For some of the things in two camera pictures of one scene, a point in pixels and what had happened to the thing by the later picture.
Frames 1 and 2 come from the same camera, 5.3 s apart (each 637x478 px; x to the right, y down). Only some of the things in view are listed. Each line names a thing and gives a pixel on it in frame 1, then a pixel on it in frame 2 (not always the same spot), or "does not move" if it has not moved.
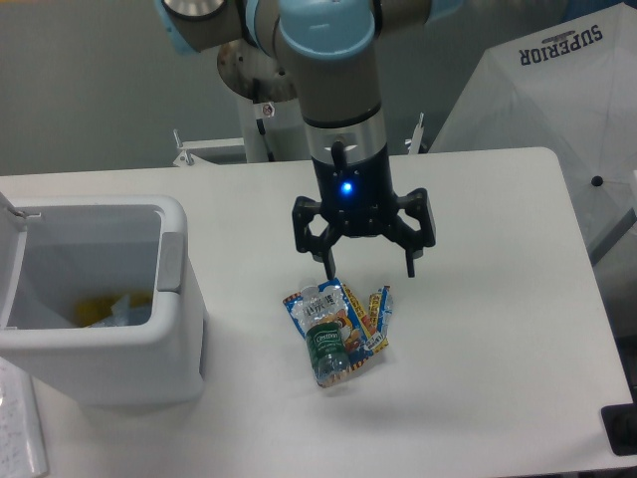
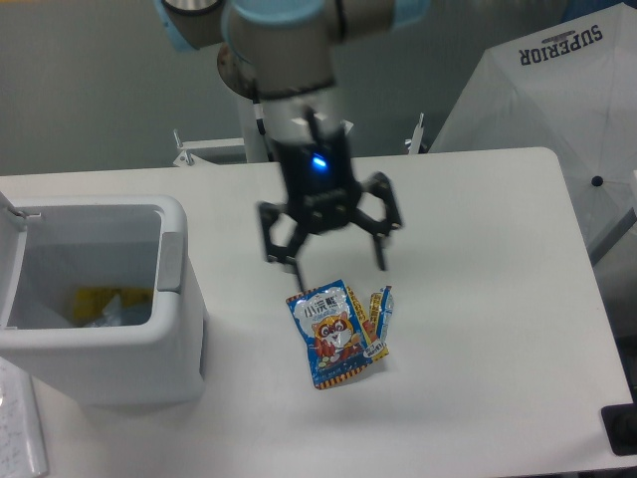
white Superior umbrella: x=569 y=87 does not move
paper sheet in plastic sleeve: x=21 y=453 does not move
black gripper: x=357 y=199 → x=319 y=190
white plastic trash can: x=56 y=250 does not move
